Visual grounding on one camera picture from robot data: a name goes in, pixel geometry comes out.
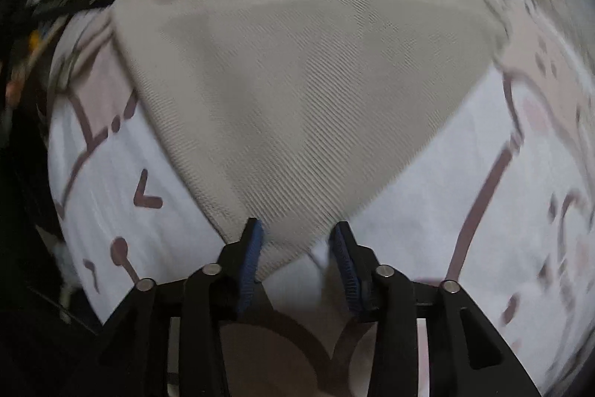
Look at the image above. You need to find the bear printed blanket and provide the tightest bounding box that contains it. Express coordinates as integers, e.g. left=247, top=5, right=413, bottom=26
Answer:
left=28, top=0, right=595, bottom=397

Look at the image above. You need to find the beige knit shirt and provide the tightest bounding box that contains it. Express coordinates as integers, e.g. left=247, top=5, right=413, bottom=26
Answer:
left=112, top=0, right=507, bottom=281

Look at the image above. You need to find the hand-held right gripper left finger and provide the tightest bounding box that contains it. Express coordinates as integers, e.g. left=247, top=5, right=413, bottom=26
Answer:
left=100, top=217, right=266, bottom=397

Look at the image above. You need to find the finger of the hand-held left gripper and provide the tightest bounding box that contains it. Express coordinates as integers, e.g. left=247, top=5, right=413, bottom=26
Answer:
left=32, top=0, right=119, bottom=19

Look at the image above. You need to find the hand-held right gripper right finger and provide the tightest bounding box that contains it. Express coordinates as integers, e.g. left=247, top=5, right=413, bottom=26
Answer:
left=328, top=220, right=542, bottom=397

